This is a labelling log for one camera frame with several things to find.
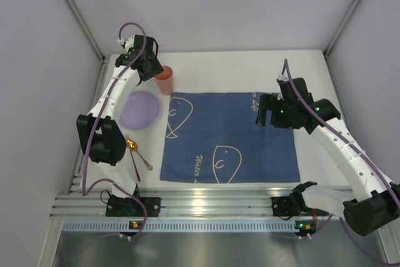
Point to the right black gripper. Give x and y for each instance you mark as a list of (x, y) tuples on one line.
[(266, 110)]

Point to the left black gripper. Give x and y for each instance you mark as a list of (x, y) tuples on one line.
[(150, 69)]

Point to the orange plastic cup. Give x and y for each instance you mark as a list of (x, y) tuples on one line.
[(164, 81)]

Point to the purple plastic plate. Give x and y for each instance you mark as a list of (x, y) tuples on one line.
[(140, 110)]

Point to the blue embroidered cloth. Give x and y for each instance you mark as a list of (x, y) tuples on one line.
[(213, 138)]

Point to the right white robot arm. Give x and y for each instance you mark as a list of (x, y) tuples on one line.
[(374, 200)]

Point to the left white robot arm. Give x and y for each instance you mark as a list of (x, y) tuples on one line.
[(103, 142)]

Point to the gold spoon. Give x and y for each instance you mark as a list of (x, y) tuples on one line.
[(137, 151)]

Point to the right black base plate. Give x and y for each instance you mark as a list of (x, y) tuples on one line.
[(286, 207)]

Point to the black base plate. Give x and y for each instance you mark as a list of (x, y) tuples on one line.
[(127, 207), (286, 207)]

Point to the aluminium mounting rail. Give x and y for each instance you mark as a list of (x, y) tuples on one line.
[(181, 203)]

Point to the left aluminium corner post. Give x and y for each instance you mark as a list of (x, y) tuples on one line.
[(84, 28)]

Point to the aluminium corner post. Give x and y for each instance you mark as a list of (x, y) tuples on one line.
[(343, 24), (84, 28)]

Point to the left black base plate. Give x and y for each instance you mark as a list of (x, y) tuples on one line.
[(127, 207)]

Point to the right aluminium corner post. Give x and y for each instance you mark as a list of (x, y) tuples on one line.
[(343, 24)]

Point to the slotted cable duct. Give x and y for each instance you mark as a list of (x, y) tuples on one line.
[(188, 226)]

